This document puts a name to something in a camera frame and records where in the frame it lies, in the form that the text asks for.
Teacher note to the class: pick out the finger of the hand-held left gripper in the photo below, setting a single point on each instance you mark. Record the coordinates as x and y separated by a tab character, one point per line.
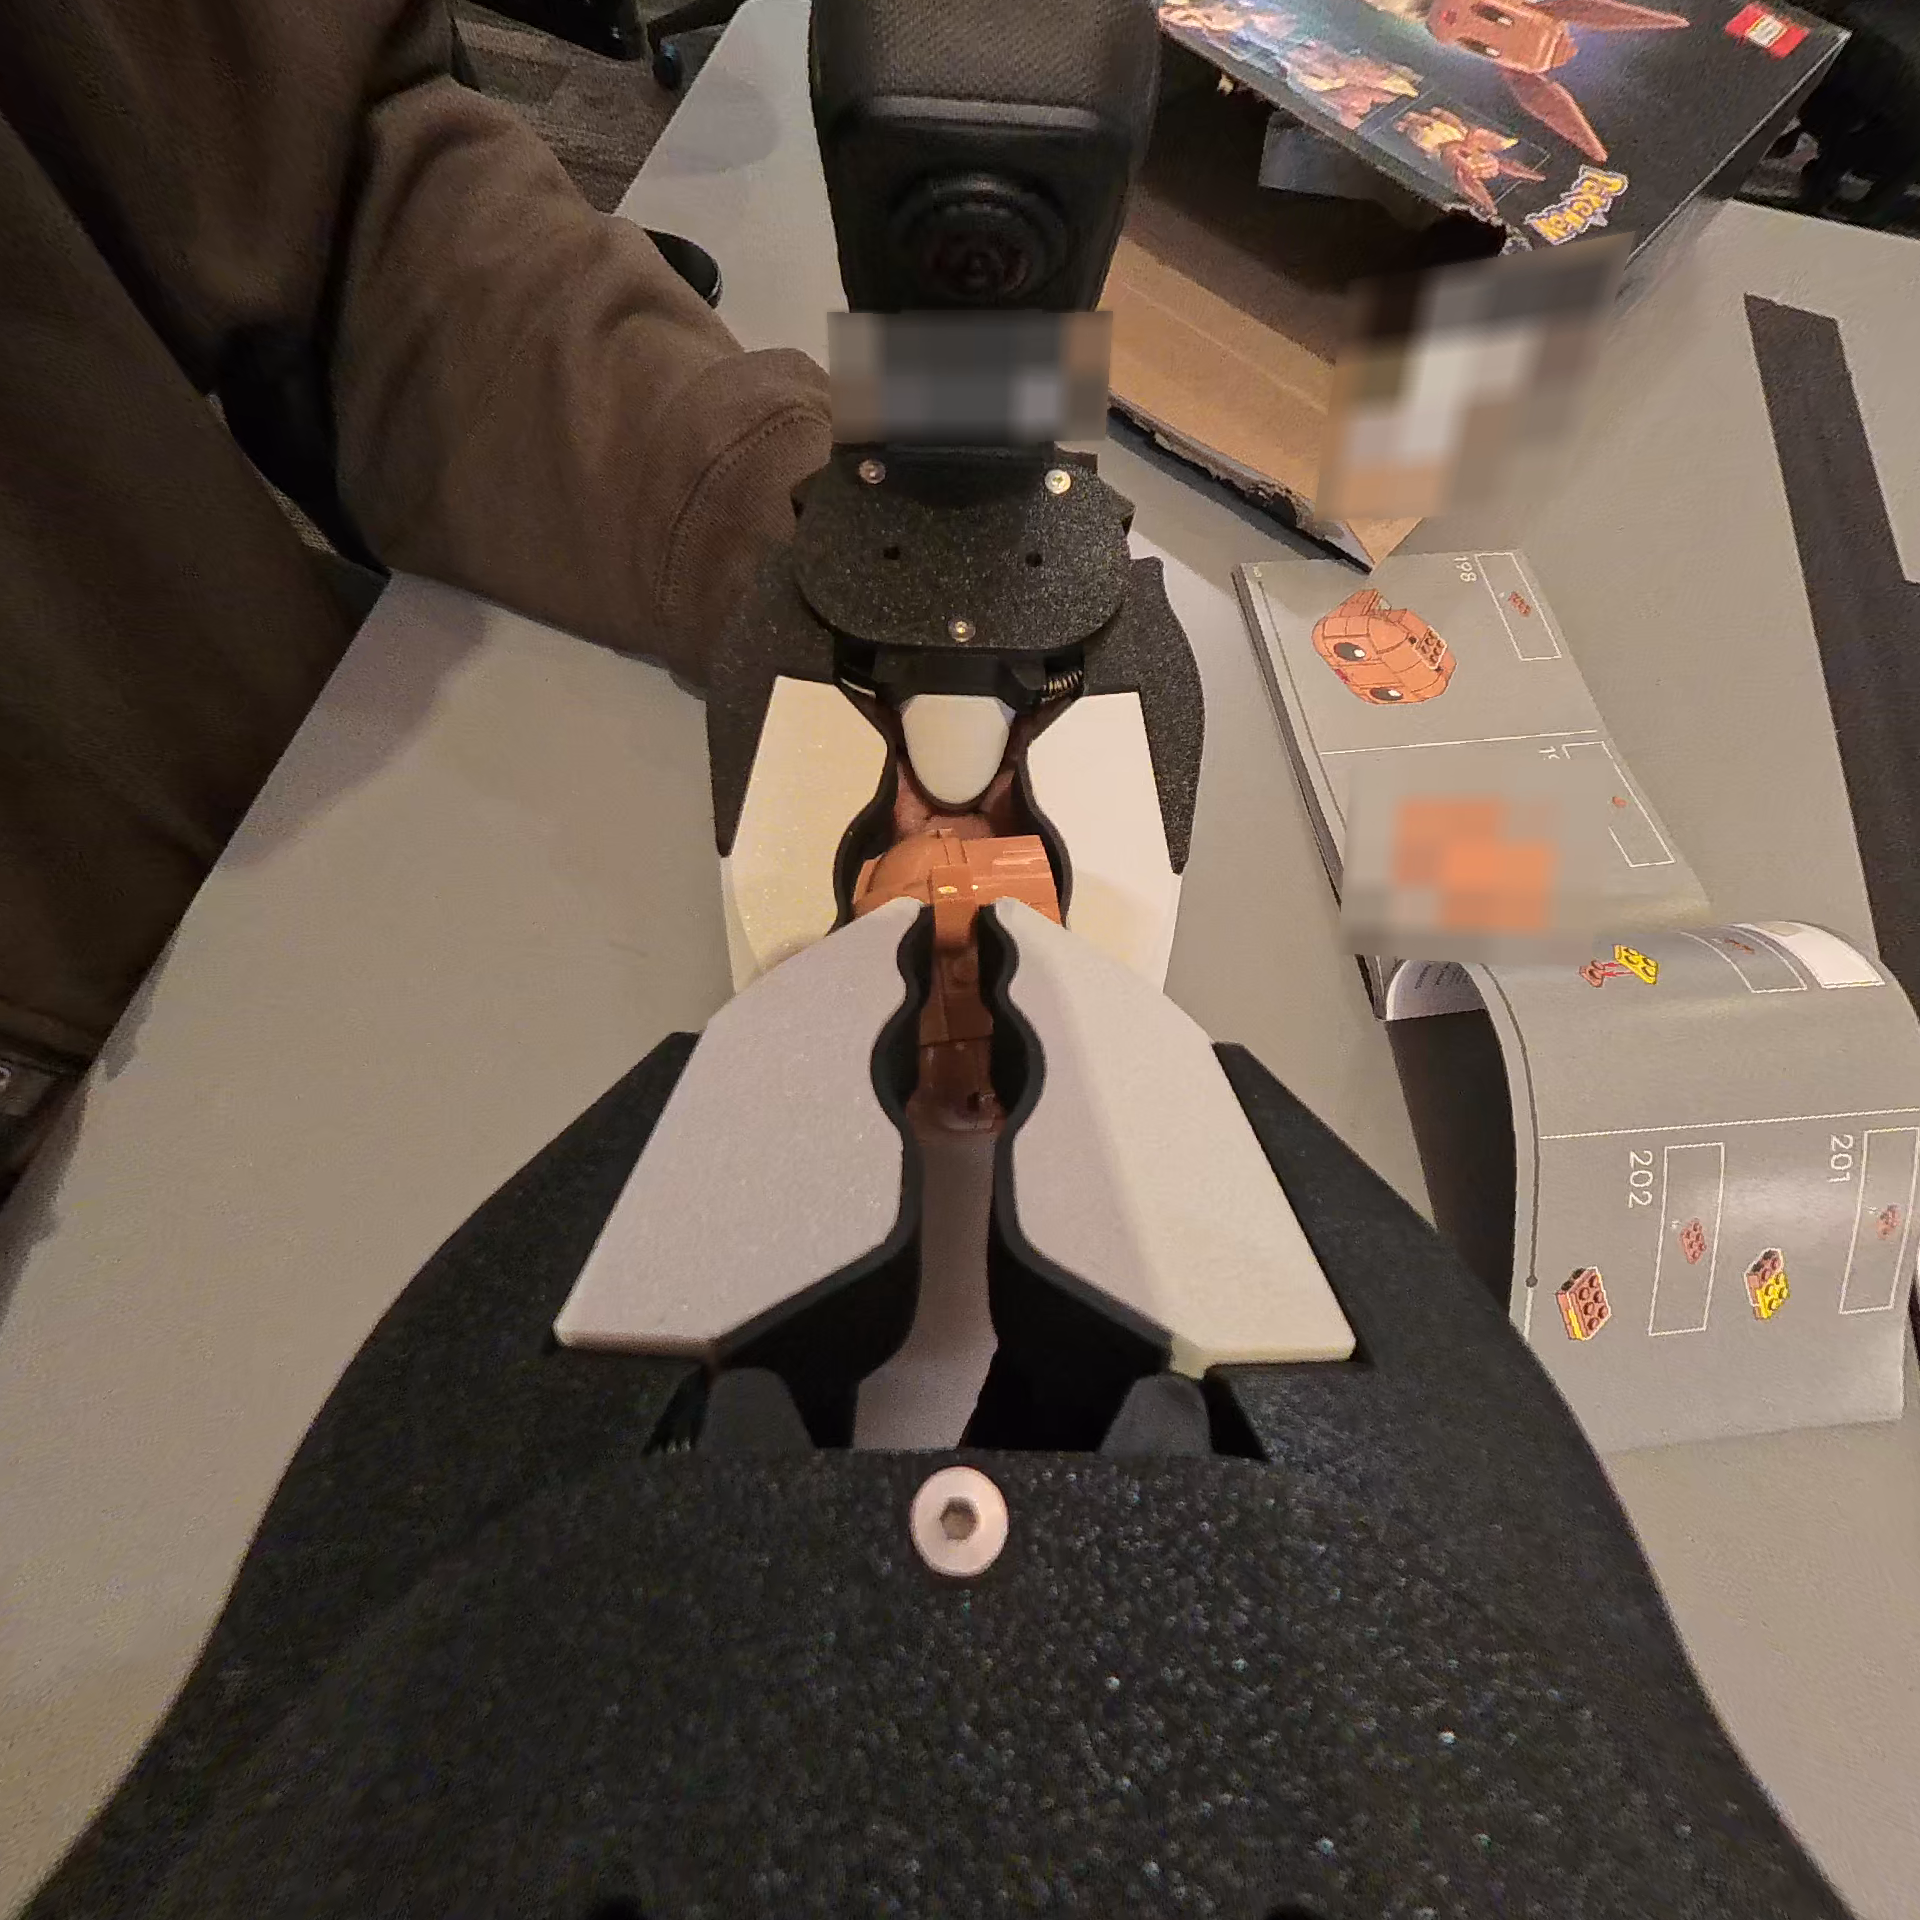
1118	839
797	839

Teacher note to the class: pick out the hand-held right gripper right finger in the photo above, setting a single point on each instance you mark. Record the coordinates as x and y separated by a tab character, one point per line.
1170	1185

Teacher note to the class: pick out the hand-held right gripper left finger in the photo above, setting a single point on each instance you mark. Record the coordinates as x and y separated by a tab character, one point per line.
735	1185

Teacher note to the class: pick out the brown lego head model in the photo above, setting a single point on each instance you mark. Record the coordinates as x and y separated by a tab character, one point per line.
901	869

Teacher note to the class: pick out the person's left forearm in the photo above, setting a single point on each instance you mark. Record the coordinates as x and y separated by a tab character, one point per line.
570	376

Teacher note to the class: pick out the lego instruction booklet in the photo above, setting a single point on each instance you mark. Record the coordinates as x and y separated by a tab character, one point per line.
1725	1050

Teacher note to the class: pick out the open printed cardboard box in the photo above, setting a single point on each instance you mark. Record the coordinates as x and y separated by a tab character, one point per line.
1230	329

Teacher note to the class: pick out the black desk grommet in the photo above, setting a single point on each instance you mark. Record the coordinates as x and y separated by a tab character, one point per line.
693	269

